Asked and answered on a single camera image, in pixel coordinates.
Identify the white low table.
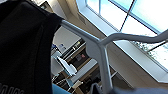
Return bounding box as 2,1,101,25
70,58,100,85

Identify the white chair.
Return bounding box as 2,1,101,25
55,54,78,88

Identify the blue sofa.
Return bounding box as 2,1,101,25
51,83,73,94

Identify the large glass window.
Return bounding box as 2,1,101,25
75,0,168,74

